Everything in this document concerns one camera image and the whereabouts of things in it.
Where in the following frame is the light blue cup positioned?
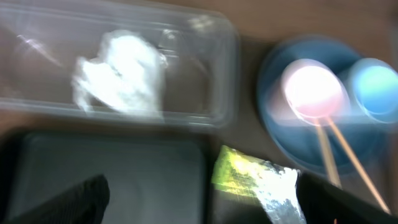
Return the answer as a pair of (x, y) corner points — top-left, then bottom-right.
(346, 58), (397, 124)

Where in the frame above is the crumpled white paper napkin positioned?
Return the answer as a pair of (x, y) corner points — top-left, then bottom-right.
(72, 30), (167, 117)

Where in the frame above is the pink cup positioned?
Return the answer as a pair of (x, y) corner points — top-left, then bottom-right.
(266, 58), (350, 126)

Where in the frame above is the clear plastic bin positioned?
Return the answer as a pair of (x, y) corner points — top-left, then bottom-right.
(1, 1), (239, 129)

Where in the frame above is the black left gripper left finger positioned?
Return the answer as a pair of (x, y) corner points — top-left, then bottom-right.
(6, 175), (110, 224)

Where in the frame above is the black plastic bin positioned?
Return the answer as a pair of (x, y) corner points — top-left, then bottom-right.
(1, 131), (207, 224)

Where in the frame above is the green foil snack wrapper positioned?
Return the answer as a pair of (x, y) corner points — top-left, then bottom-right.
(211, 145), (307, 224)

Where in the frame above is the wooden chopstick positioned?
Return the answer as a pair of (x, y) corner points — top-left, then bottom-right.
(326, 117), (391, 214)
(315, 119), (341, 188)

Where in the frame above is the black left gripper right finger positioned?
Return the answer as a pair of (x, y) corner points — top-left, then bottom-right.
(296, 173), (397, 224)

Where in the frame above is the dark blue plate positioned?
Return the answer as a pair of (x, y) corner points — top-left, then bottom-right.
(256, 36), (397, 175)

